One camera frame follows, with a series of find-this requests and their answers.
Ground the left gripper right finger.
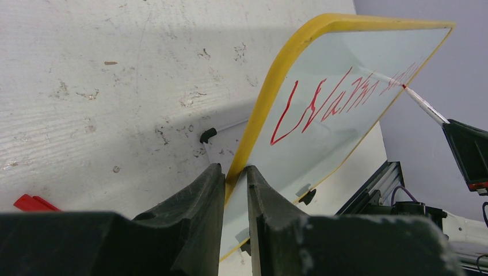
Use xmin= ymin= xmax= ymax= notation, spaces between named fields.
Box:
xmin=246 ymin=166 xmax=464 ymax=275

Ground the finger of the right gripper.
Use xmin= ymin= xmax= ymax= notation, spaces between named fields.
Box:
xmin=442 ymin=119 xmax=487 ymax=192

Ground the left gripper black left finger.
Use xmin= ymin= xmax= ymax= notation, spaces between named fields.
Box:
xmin=1 ymin=163 xmax=225 ymax=275

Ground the white red marker pen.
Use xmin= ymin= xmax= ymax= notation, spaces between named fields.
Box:
xmin=402 ymin=85 xmax=449 ymax=126

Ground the yellow-framed whiteboard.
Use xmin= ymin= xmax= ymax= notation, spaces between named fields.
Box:
xmin=219 ymin=13 xmax=455 ymax=260

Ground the red marker cap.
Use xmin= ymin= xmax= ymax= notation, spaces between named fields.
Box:
xmin=13 ymin=194 xmax=61 ymax=212

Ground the right black board clip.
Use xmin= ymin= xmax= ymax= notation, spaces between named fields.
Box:
xmin=299 ymin=189 xmax=317 ymax=205

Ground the black board clip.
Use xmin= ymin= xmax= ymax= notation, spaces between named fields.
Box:
xmin=199 ymin=128 xmax=218 ymax=144
xmin=299 ymin=189 xmax=317 ymax=205

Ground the left black board clip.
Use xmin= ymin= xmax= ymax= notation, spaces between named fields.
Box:
xmin=199 ymin=128 xmax=218 ymax=144

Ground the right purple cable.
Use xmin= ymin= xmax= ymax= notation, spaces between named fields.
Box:
xmin=390 ymin=185 xmax=418 ymax=206

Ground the aluminium rail frame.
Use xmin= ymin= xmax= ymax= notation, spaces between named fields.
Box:
xmin=336 ymin=161 xmax=404 ymax=215

